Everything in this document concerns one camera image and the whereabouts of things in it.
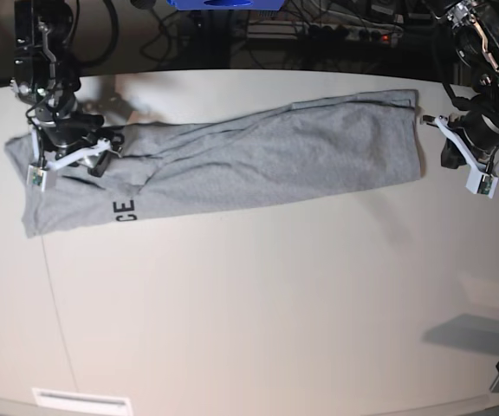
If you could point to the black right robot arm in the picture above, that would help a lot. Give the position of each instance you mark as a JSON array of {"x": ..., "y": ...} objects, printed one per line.
[{"x": 46, "y": 78}]

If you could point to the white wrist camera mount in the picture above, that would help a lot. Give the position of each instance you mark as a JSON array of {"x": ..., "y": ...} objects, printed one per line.
[
  {"x": 42, "y": 172},
  {"x": 483, "y": 177}
]

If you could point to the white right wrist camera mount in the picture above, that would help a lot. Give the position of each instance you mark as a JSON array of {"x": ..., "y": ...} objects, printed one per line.
[{"x": 42, "y": 172}]

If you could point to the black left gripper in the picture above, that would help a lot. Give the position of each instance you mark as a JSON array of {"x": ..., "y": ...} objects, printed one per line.
[{"x": 478, "y": 128}]

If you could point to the white power strip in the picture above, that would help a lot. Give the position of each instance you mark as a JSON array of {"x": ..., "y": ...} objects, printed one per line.
[{"x": 349, "y": 33}]

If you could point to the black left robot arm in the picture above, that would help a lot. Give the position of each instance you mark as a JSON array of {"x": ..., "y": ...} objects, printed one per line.
[{"x": 472, "y": 27}]

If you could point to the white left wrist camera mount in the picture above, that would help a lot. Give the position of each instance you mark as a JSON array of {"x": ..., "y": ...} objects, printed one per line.
[{"x": 483, "y": 177}]

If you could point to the blue plastic box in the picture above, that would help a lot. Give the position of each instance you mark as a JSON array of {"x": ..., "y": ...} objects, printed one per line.
[{"x": 268, "y": 5}]

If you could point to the white label strip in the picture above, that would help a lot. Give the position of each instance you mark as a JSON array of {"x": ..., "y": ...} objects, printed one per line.
[{"x": 81, "y": 402}]

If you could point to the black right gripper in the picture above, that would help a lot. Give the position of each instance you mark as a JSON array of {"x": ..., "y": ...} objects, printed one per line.
[{"x": 68, "y": 134}]

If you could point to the grey T-shirt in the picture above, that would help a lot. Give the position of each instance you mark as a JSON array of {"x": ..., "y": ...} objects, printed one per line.
[{"x": 301, "y": 151}]

